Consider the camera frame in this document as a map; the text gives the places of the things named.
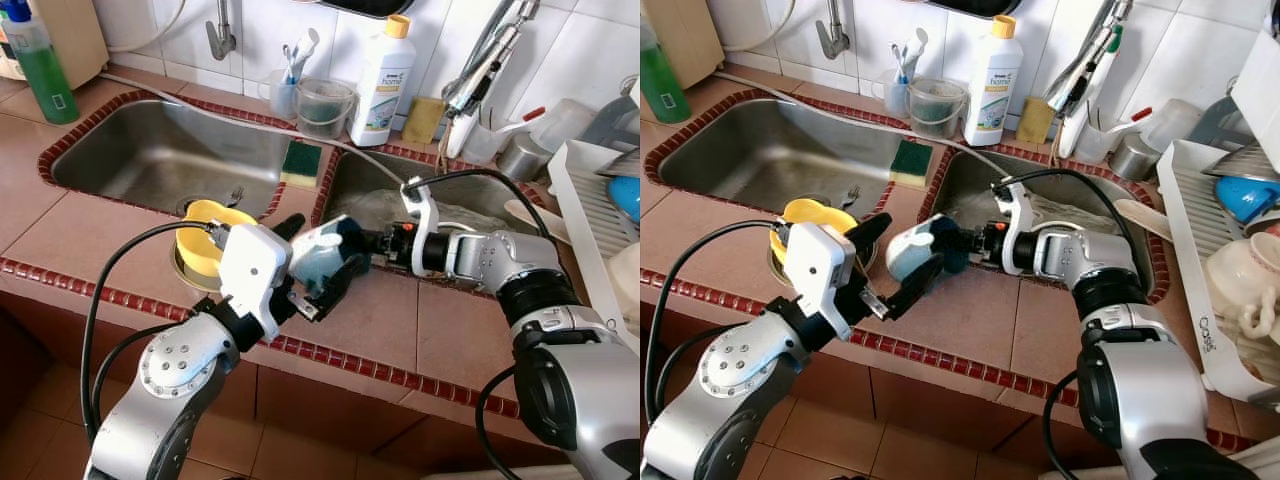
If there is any dark teal mug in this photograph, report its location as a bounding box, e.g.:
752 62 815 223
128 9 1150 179
288 215 369 296
885 213 969 291

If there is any yellow plastic cup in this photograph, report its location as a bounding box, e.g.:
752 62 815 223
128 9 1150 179
768 198 859 263
175 198 259 281

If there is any round steel bowl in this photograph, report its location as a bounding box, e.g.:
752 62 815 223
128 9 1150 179
172 240 231 293
765 240 801 283

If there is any clear plastic bag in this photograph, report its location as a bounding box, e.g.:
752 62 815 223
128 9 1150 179
950 185 1126 236
345 185 521 236

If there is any steel sink basin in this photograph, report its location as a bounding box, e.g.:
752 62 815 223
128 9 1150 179
935 150 1166 301
655 98 901 216
320 150 561 291
45 98 296 216

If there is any green and yellow sponge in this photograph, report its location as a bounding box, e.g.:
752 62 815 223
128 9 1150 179
888 140 933 189
280 140 323 189

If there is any clear plastic pail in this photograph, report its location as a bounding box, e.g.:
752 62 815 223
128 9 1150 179
907 77 969 141
295 77 358 141

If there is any wooden spatula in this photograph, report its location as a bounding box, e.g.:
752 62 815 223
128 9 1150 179
503 198 571 246
1113 198 1171 243

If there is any white yellow-capped detergent bottle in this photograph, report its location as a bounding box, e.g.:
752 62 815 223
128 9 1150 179
962 15 1026 148
348 15 416 148

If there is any small steel cup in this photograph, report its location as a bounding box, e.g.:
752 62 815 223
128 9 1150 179
497 130 551 183
1108 132 1161 183

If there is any white and blue toothbrush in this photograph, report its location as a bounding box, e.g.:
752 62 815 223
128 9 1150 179
895 28 931 86
283 28 321 86

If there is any red-tipped white utensil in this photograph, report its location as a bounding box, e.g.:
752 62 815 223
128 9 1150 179
1100 105 1156 136
490 105 548 136

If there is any white dish rack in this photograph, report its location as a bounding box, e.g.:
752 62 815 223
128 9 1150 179
1158 140 1280 406
548 140 641 351

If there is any chrome sink faucet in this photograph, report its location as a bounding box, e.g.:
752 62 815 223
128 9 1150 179
1045 0 1136 161
440 0 541 161

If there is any white green-capped bottle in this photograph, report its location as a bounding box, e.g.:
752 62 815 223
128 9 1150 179
1060 25 1125 156

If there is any clear plastic container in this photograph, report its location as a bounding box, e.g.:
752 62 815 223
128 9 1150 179
530 98 596 151
1140 98 1206 151

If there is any blue bowl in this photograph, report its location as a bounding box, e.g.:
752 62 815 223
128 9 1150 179
1215 175 1280 226
607 175 641 223

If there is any white ceramic pitcher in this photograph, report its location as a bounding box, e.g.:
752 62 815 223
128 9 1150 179
610 240 641 331
1205 230 1280 346

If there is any green dish soap bottle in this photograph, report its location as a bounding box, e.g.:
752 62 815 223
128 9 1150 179
640 20 693 126
0 0 81 126

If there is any beige water ionizer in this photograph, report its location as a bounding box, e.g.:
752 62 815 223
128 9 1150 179
30 0 109 91
655 0 726 89

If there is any upturned grey steel bowl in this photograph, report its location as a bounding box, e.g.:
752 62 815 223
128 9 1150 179
1200 145 1280 181

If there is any white cutlery holder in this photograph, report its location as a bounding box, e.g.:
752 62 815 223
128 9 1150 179
1230 30 1280 146

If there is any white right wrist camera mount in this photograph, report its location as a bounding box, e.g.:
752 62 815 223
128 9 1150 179
400 180 446 276
993 180 1041 276

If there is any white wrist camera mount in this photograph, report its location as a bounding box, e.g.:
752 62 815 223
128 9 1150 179
993 180 1041 276
400 180 446 276
788 222 859 346
218 222 291 341

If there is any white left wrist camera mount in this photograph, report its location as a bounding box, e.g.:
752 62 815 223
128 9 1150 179
218 222 291 341
788 222 859 346

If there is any grey drain hose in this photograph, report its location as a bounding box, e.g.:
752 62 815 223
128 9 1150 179
712 72 1011 181
95 72 421 186

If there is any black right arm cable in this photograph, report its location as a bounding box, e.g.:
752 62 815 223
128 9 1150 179
400 166 551 241
993 166 1141 241

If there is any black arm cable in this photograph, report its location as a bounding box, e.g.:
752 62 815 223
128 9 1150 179
993 166 1141 241
400 166 551 241
645 220 791 423
80 220 221 441

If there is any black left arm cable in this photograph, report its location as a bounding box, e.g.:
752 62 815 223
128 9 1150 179
645 220 791 423
80 220 221 441

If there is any white curved hose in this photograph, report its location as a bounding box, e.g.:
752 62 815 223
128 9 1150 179
105 0 186 53

